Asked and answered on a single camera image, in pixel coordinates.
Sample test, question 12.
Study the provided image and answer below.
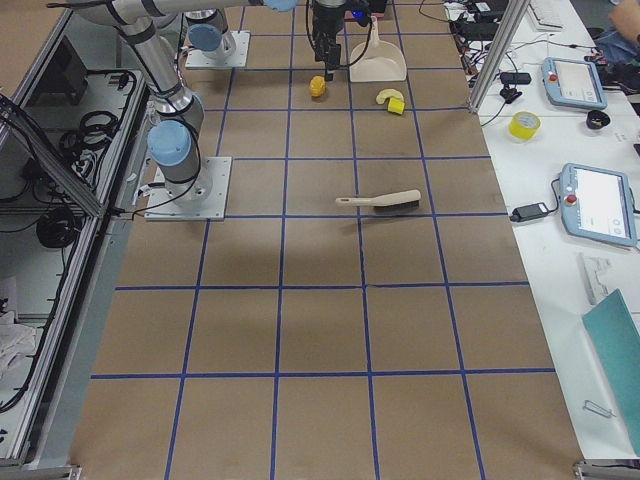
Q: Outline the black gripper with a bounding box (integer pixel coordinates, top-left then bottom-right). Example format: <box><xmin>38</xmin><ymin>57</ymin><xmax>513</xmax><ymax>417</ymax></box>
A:
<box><xmin>305</xmin><ymin>1</ymin><xmax>344</xmax><ymax>82</ymax></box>

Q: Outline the orange trash ball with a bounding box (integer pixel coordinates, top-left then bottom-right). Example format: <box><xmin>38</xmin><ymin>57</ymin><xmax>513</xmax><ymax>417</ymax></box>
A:
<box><xmin>309</xmin><ymin>76</ymin><xmax>326</xmax><ymax>98</ymax></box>

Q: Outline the beige plastic dustpan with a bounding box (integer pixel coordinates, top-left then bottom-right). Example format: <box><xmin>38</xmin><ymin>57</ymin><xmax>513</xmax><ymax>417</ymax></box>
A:
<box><xmin>349</xmin><ymin>17</ymin><xmax>407</xmax><ymax>83</ymax></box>

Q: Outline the pale yellow curved foam piece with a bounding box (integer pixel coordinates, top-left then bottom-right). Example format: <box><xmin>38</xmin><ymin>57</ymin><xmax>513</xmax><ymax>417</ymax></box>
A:
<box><xmin>376</xmin><ymin>88</ymin><xmax>404</xmax><ymax>105</ymax></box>

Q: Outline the yellow foam block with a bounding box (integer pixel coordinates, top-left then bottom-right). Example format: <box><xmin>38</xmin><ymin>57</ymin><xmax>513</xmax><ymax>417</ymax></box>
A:
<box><xmin>387</xmin><ymin>97</ymin><xmax>405</xmax><ymax>115</ymax></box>

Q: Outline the beige hand brush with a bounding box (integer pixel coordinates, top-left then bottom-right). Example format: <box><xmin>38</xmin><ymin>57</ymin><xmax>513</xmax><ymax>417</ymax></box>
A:
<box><xmin>335</xmin><ymin>189</ymin><xmax>422</xmax><ymax>211</ymax></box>

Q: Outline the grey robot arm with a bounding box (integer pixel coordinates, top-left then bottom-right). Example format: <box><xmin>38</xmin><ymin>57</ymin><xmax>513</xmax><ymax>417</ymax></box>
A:
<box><xmin>46</xmin><ymin>0</ymin><xmax>246</xmax><ymax>117</ymax></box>
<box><xmin>184</xmin><ymin>1</ymin><xmax>347</xmax><ymax>80</ymax></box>

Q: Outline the black webcam on table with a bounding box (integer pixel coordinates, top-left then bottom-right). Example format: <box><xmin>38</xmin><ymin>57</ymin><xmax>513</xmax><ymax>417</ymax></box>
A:
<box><xmin>500</xmin><ymin>85</ymin><xmax>522</xmax><ymax>104</ymax></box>

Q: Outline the yellow tape roll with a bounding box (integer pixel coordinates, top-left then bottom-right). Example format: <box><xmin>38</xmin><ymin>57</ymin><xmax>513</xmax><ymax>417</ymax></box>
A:
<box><xmin>508</xmin><ymin>111</ymin><xmax>541</xmax><ymax>141</ymax></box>

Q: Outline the white keyboard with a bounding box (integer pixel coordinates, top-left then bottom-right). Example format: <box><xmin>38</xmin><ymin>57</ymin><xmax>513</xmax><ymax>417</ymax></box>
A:
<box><xmin>527</xmin><ymin>0</ymin><xmax>564</xmax><ymax>31</ymax></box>

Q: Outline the black power adapter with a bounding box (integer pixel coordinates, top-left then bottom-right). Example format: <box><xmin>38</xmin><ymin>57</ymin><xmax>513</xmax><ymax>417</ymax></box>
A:
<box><xmin>509</xmin><ymin>202</ymin><xmax>556</xmax><ymax>223</ymax></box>

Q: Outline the upper blue teach pendant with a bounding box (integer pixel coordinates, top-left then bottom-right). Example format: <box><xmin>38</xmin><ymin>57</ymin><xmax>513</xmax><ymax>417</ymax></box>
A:
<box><xmin>541</xmin><ymin>57</ymin><xmax>608</xmax><ymax>110</ymax></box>

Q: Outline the blue teach pendant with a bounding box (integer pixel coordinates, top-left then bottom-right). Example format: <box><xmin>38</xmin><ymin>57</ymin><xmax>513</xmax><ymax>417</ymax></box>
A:
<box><xmin>559</xmin><ymin>163</ymin><xmax>638</xmax><ymax>247</ymax></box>
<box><xmin>541</xmin><ymin>57</ymin><xmax>608</xmax><ymax>110</ymax></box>

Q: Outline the metal equipment cabinet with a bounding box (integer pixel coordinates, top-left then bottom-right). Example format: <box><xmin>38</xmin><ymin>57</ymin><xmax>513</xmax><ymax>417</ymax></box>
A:
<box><xmin>1</xmin><ymin>1</ymin><xmax>146</xmax><ymax>470</ymax></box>

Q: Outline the black tape roll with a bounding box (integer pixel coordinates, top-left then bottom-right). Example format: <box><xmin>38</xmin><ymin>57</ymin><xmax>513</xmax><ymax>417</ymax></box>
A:
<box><xmin>585</xmin><ymin>110</ymin><xmax>611</xmax><ymax>133</ymax></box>

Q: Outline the lower blue teach pendant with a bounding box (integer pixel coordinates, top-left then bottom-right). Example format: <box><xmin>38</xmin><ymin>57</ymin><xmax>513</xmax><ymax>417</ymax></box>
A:
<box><xmin>559</xmin><ymin>163</ymin><xmax>638</xmax><ymax>247</ymax></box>

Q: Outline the teal folder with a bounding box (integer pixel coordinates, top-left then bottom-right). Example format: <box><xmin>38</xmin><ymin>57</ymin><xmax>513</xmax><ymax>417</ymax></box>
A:
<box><xmin>582</xmin><ymin>289</ymin><xmax>639</xmax><ymax>454</ymax></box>

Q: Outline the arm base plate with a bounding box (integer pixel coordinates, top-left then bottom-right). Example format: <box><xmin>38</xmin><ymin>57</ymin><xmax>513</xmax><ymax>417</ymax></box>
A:
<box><xmin>143</xmin><ymin>157</ymin><xmax>232</xmax><ymax>221</ymax></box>
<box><xmin>185</xmin><ymin>25</ymin><xmax>251</xmax><ymax>70</ymax></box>

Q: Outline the aluminium frame post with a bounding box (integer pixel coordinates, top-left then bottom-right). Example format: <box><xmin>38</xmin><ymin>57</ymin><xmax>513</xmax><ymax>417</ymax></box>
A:
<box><xmin>469</xmin><ymin>0</ymin><xmax>530</xmax><ymax>113</ymax></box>

